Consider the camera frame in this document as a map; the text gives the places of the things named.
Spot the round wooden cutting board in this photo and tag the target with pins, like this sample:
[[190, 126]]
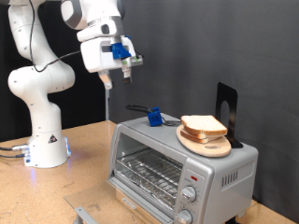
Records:
[[208, 151]]

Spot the silver toaster oven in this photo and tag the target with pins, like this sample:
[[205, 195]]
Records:
[[218, 174]]

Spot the silver oven knob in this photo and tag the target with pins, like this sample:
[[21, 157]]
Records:
[[184, 216], [188, 193]]

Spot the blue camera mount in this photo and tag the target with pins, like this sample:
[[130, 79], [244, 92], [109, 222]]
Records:
[[120, 51]]

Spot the metal pole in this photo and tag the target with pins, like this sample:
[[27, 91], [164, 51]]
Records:
[[107, 105]]

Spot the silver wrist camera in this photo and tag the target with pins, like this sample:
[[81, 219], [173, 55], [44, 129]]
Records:
[[134, 61]]

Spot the red oven indicator light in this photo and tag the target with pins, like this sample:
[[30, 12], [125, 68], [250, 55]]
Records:
[[194, 178]]

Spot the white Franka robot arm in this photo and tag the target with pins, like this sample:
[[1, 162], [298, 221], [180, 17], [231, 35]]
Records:
[[43, 130]]

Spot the wooden block under oven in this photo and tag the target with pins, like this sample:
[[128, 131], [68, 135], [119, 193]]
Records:
[[134, 216]]

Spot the black metal bookend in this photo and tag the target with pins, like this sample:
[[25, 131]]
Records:
[[232, 99]]

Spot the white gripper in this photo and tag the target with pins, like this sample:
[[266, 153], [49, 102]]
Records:
[[96, 57]]

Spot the metal fork with blue block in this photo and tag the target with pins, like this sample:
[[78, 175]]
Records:
[[154, 117]]

